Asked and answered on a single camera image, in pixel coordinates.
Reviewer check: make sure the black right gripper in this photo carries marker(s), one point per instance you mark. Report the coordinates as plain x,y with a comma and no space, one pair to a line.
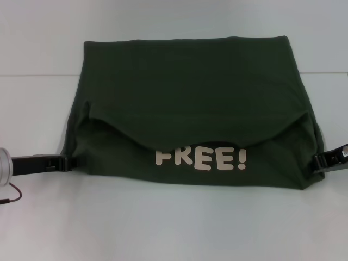
340,160

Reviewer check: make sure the dark green shirt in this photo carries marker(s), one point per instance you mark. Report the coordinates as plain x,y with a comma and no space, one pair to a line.
190,89

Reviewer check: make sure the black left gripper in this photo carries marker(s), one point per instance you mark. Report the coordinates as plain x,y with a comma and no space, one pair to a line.
30,164

